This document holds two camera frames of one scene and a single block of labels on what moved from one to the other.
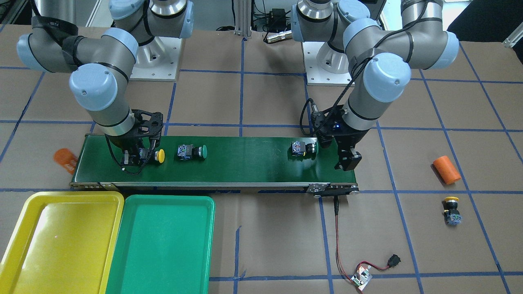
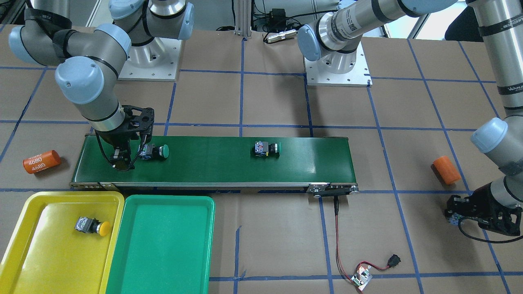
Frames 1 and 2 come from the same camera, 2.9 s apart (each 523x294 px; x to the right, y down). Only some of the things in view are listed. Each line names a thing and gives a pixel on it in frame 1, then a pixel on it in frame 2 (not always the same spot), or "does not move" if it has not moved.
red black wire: (394, 261) does not move
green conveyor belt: (252, 160) does not move
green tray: (163, 245) does not move
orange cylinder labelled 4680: (65, 158) -> (41, 161)
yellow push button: (158, 155) -> (88, 225)
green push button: (300, 148) -> (262, 148)
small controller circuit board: (362, 277) does not move
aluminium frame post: (243, 18) does not move
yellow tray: (63, 242) does not move
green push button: (186, 152) -> (150, 151)
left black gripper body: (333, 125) -> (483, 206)
